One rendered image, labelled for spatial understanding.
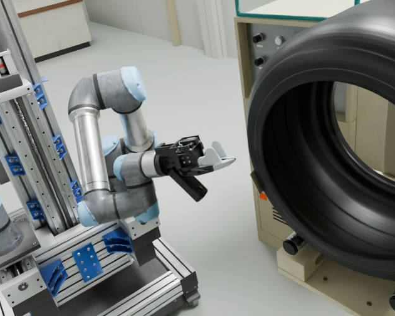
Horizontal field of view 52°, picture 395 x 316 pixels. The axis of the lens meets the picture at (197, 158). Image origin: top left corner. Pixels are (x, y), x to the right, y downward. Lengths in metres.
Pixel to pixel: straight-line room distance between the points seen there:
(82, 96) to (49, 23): 6.10
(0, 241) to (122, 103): 0.70
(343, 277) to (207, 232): 1.48
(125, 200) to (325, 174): 0.57
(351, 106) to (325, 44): 0.87
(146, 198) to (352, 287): 0.58
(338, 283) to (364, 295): 0.07
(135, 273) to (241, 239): 0.69
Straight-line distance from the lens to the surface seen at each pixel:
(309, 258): 1.12
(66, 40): 7.48
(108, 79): 1.30
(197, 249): 2.44
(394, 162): 1.26
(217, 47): 5.47
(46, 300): 1.75
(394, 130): 1.21
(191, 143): 1.01
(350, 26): 0.78
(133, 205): 1.14
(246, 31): 1.88
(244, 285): 2.22
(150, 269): 2.11
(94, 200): 1.16
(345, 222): 1.15
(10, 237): 1.68
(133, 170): 1.11
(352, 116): 1.65
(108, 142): 1.67
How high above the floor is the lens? 1.67
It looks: 31 degrees down
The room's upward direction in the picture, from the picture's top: 11 degrees counter-clockwise
